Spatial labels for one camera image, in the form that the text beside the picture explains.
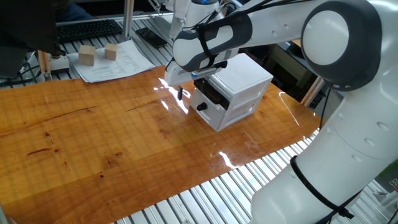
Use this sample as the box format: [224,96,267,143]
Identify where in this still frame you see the pale grey base plate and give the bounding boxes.
[49,55,71,75]

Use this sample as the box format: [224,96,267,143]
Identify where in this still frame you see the black strap on robot forearm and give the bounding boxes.
[196,23,219,68]

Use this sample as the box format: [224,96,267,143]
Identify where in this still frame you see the white plastic drawer cabinet frame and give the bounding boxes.
[190,52,274,132]

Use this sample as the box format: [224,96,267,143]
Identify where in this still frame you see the black smartphone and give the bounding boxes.
[136,27,168,49]

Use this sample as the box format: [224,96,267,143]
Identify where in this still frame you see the aluminium profile post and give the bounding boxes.
[120,0,136,43]

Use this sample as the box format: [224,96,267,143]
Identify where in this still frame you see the slanted wooden beam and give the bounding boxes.
[300,76,325,108]

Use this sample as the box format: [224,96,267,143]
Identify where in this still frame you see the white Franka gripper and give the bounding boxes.
[164,60,224,101]

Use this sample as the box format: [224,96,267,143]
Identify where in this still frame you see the silver blue wrist bracket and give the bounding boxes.
[190,60,228,80]

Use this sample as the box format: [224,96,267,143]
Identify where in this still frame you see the white pedestal on grey plate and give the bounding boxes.
[154,0,191,40]

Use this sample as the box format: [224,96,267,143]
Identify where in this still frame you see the glossy wood-grain mat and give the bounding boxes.
[0,62,323,224]

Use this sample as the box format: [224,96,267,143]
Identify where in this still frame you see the black monitor back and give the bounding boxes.
[0,0,67,78]

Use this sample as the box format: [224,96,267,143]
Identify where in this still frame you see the green plastic object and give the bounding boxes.
[379,160,398,177]

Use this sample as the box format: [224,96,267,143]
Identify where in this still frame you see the short wooden post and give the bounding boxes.
[37,50,52,82]

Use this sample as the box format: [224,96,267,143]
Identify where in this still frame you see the printed white paper sheets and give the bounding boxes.
[67,39,155,84]

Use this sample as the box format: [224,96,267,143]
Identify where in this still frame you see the drawer with black handle front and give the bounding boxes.
[193,73,267,111]

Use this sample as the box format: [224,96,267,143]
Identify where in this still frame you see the black computer keyboard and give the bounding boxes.
[57,19,124,44]

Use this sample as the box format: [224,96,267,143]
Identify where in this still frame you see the white drawer with black knob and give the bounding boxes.
[190,90,262,132]

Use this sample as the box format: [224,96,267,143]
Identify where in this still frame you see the seated person in jeans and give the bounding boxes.
[55,0,94,23]

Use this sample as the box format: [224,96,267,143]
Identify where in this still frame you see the large wooden block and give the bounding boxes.
[104,42,119,61]
[78,45,96,67]

